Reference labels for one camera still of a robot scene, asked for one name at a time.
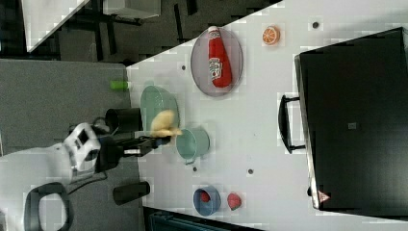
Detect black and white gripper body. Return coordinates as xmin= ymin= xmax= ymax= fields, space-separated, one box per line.
xmin=63 ymin=123 xmax=130 ymax=180

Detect grey round plate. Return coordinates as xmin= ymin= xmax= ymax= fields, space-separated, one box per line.
xmin=191 ymin=26 xmax=242 ymax=97

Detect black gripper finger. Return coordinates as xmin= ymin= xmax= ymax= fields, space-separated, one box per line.
xmin=140 ymin=136 xmax=171 ymax=145
xmin=123 ymin=146 xmax=156 ymax=158

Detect black cylinder at table edge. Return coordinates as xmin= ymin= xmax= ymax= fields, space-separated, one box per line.
xmin=113 ymin=181 xmax=151 ymax=205

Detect blue bowl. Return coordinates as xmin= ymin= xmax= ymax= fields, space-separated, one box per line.
xmin=193 ymin=186 xmax=221 ymax=217

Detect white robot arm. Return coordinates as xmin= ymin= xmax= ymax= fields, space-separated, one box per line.
xmin=1 ymin=123 xmax=171 ymax=231

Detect yellow peeled banana toy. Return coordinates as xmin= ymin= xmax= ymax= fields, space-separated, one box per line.
xmin=151 ymin=110 xmax=182 ymax=138

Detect red ketchup bottle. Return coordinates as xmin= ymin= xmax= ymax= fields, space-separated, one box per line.
xmin=208 ymin=26 xmax=232 ymax=89

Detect green metal mug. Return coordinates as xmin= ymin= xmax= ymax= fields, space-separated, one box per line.
xmin=175 ymin=127 xmax=210 ymax=165

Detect orange slice toy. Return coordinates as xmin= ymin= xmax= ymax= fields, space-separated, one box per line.
xmin=262 ymin=25 xmax=280 ymax=45

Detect black toaster oven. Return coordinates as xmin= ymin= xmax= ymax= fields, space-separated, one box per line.
xmin=294 ymin=27 xmax=408 ymax=220

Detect black cylinder cup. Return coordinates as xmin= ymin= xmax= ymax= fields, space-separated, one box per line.
xmin=105 ymin=108 xmax=142 ymax=134

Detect green marker on divider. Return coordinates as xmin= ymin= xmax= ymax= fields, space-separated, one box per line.
xmin=110 ymin=81 xmax=131 ymax=90

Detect red strawberry toy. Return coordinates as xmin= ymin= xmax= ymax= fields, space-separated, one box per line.
xmin=227 ymin=192 xmax=242 ymax=211

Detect red ball in bowl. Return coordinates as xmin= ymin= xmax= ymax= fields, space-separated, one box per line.
xmin=200 ymin=192 xmax=211 ymax=202

